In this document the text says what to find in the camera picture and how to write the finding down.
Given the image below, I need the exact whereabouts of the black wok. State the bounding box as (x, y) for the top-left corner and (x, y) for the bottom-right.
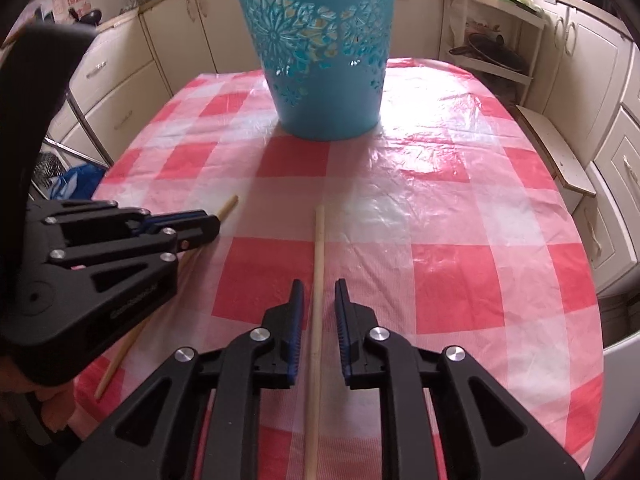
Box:
(70, 7), (104, 27)

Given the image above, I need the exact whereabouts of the black ribbed object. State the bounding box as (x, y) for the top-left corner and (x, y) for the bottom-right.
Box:
(31, 152), (63, 196)

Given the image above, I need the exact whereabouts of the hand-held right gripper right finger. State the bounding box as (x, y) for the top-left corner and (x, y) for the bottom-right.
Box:
(334, 278), (586, 480)

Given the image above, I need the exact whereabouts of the blue plastic bag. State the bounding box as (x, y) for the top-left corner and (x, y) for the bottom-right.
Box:
(47, 162), (108, 202)

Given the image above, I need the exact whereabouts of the red white checkered tablecloth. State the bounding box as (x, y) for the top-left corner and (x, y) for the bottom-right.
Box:
(75, 57), (606, 480)

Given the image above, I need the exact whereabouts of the dark pan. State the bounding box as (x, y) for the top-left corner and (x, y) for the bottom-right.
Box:
(449, 32), (527, 74)

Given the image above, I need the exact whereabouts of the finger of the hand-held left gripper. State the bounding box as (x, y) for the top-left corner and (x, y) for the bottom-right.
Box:
(30, 200), (221, 234)
(47, 222), (221, 312)

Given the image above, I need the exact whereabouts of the wooden stool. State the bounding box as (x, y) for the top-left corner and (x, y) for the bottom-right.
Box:
(515, 105), (598, 199)

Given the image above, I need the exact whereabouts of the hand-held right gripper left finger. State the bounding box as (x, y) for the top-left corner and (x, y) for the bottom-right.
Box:
(55, 280), (306, 480)

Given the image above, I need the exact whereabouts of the blue perforated plastic basket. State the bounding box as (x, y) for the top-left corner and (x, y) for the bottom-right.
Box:
(229, 0), (401, 142)

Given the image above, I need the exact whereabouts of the white appliance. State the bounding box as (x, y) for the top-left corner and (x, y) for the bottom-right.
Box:
(582, 332), (640, 480)

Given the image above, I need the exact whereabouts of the person's left hand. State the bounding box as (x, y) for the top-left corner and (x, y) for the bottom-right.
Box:
(41, 389), (76, 432)

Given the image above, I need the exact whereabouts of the wooden chopstick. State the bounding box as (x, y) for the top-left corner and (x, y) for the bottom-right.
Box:
(304, 205), (328, 480)
(95, 194), (239, 400)

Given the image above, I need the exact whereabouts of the cream door cabinet run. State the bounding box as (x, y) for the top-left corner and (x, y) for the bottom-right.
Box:
(140, 0), (451, 77)

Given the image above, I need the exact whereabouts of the white storage rack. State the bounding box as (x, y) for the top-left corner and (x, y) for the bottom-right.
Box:
(440, 0), (549, 87)

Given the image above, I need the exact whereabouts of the cream cabinet with drawers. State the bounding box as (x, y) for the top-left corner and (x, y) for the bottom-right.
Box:
(520, 0), (640, 297)

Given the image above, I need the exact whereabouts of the cream drawer cabinet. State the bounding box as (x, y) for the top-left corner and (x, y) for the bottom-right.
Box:
(50, 10), (173, 166)

